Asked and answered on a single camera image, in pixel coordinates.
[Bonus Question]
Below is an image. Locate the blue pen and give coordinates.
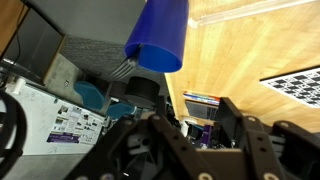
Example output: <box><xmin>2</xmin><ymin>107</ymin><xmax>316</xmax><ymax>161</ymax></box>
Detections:
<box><xmin>182</xmin><ymin>91</ymin><xmax>221</xmax><ymax>101</ymax></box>

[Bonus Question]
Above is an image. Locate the grey laptop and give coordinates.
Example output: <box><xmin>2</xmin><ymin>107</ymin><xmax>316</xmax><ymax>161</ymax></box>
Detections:
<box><xmin>184</xmin><ymin>99</ymin><xmax>221</xmax><ymax>121</ymax></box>

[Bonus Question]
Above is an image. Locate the black round seat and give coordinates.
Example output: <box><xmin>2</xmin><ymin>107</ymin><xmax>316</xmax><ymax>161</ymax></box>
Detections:
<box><xmin>126</xmin><ymin>75</ymin><xmax>161</xmax><ymax>103</ymax></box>

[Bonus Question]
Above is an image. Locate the red pen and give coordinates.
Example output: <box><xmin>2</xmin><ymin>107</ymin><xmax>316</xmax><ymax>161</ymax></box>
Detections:
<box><xmin>183</xmin><ymin>96</ymin><xmax>222</xmax><ymax>107</ymax></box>

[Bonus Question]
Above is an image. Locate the blue plastic cup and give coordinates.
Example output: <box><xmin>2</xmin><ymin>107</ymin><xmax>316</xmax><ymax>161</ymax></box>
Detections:
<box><xmin>123</xmin><ymin>0</ymin><xmax>190</xmax><ymax>74</ymax></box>

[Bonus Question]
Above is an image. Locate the small checkerboard sheet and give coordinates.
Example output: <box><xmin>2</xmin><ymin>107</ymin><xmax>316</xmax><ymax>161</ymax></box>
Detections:
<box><xmin>259</xmin><ymin>66</ymin><xmax>320</xmax><ymax>109</ymax></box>

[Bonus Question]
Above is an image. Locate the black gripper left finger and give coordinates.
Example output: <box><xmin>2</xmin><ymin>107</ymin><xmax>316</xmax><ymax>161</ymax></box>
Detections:
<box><xmin>64</xmin><ymin>95</ymin><xmax>218</xmax><ymax>180</ymax></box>

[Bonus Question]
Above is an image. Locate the white labelled box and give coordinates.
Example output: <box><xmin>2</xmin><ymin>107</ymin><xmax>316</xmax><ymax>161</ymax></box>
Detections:
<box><xmin>0</xmin><ymin>78</ymin><xmax>108</xmax><ymax>158</ymax></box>

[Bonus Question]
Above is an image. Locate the clear plastic strip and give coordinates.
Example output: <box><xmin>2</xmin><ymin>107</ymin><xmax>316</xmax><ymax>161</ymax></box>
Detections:
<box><xmin>187</xmin><ymin>0</ymin><xmax>316</xmax><ymax>28</ymax></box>

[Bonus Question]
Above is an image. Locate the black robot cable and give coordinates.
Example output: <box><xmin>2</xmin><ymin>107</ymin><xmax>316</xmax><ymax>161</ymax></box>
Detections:
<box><xmin>0</xmin><ymin>89</ymin><xmax>28</xmax><ymax>169</ymax></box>

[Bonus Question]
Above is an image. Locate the teal chair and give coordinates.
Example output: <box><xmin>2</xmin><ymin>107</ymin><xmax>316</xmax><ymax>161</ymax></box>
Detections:
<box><xmin>73</xmin><ymin>80</ymin><xmax>107</xmax><ymax>112</ymax></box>
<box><xmin>106</xmin><ymin>101</ymin><xmax>136</xmax><ymax>120</ymax></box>

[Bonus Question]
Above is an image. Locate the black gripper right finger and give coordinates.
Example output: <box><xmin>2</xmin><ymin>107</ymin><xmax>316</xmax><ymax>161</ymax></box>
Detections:
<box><xmin>216</xmin><ymin>97</ymin><xmax>320</xmax><ymax>180</ymax></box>

